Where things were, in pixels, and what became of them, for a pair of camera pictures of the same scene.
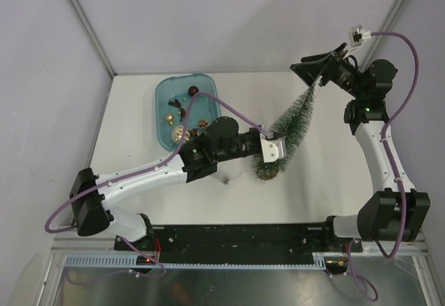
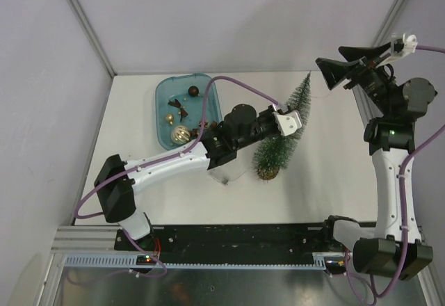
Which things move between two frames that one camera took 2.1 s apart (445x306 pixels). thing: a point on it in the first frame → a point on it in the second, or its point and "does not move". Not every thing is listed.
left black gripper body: [252, 141] → [265, 121]
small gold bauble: [170, 117] does not move
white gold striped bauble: [176, 134] does not move
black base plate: [239, 238] does not move
